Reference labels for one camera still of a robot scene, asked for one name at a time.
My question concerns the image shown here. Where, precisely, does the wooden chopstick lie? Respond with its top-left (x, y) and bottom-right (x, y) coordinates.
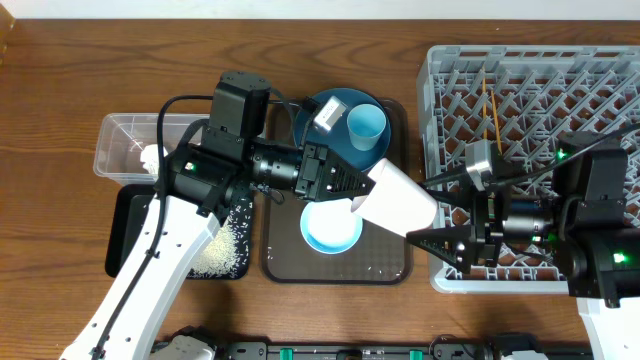
top-left (490, 90), bottom-right (503, 155)
top-left (480, 65), bottom-right (488, 140)

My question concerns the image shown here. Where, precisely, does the light blue cup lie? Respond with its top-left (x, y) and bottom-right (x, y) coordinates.
top-left (347, 104), bottom-right (387, 151)

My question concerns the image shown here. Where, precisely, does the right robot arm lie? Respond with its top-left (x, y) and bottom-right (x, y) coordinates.
top-left (406, 125), bottom-right (639, 359)

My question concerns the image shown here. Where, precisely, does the right wooden chopstick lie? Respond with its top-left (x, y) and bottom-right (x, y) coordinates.
top-left (490, 90), bottom-right (503, 155)

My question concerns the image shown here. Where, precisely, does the grey dishwasher rack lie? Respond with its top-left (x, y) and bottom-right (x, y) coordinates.
top-left (416, 45), bottom-right (639, 295)

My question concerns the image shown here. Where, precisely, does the pink cup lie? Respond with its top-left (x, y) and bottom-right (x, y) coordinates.
top-left (351, 158), bottom-right (438, 237)

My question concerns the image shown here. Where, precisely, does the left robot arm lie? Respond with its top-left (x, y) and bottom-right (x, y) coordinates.
top-left (62, 71), bottom-right (375, 359)

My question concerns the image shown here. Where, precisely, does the left wooden chopstick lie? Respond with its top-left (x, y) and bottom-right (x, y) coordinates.
top-left (480, 65), bottom-right (488, 140)

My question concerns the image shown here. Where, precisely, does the dark blue plate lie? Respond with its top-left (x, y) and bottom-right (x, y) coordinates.
top-left (306, 88), bottom-right (392, 171)

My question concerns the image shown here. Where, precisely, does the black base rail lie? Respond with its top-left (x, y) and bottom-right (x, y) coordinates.
top-left (149, 328), bottom-right (593, 360)

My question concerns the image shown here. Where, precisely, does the white tissue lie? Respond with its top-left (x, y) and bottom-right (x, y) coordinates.
top-left (139, 144), bottom-right (160, 176)

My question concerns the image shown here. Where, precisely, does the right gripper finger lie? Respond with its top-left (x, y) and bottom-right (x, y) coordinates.
top-left (417, 164), bottom-right (488, 205)
top-left (406, 225), bottom-right (487, 273)

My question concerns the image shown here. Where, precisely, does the pile of white rice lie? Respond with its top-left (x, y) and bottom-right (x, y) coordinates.
top-left (188, 198), bottom-right (253, 280)

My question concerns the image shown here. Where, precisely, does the light blue bowl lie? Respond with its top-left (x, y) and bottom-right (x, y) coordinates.
top-left (300, 198), bottom-right (363, 255)

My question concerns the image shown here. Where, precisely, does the black waste tray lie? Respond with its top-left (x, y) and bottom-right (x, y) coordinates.
top-left (104, 183), bottom-right (256, 281)

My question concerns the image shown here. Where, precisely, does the clear plastic bin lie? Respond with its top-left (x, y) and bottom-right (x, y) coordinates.
top-left (92, 112), bottom-right (214, 187)

